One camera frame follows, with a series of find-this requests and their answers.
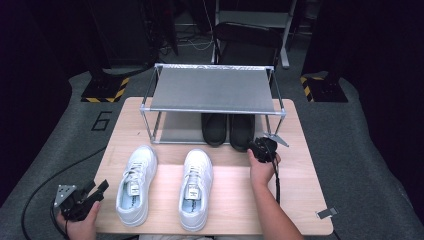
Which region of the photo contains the person's light clothing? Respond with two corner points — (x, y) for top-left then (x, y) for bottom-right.
(138, 234), (216, 240)

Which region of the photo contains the grey metal shoe rack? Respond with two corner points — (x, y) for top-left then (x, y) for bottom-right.
(138, 63), (287, 148)

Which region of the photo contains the white floor cable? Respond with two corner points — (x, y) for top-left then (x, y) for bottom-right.
(178, 38), (214, 52)

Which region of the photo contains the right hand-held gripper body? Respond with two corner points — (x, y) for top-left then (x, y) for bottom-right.
(250, 132), (290, 165)

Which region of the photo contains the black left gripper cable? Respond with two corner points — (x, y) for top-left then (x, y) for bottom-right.
(20, 146), (108, 240)

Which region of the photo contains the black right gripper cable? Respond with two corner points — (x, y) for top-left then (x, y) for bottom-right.
(271, 159), (282, 205)

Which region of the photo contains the white metal desk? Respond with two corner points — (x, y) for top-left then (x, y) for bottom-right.
(210, 0), (299, 70)

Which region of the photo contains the striped black stand base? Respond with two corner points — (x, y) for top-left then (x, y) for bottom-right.
(80, 77), (130, 104)
(299, 75), (349, 103)

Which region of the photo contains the black chair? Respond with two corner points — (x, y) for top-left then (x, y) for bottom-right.
(212, 21), (284, 68)

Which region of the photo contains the person's left hand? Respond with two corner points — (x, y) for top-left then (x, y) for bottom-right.
(55, 200), (102, 240)

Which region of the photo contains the white sneaker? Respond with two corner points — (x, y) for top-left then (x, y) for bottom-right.
(178, 148), (214, 233)
(115, 144), (159, 228)

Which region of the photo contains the dark cabinet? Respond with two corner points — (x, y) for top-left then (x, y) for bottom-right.
(88, 0), (158, 66)

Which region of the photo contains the black curtain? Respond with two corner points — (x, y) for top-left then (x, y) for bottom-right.
(301, 0), (424, 223)
(0, 0), (76, 205)

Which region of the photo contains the black slipper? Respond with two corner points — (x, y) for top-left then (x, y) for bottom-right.
(229, 113), (256, 153)
(200, 113), (228, 148)

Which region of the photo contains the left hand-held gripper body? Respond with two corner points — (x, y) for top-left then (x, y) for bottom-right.
(53, 184), (101, 222)

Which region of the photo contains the person's right hand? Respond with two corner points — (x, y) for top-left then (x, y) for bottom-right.
(246, 148), (282, 188)

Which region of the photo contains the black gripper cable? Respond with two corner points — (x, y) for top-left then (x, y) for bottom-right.
(20, 146), (108, 240)
(271, 159), (282, 205)

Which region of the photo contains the grey tape strip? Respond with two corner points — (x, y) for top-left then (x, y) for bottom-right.
(315, 206), (339, 220)

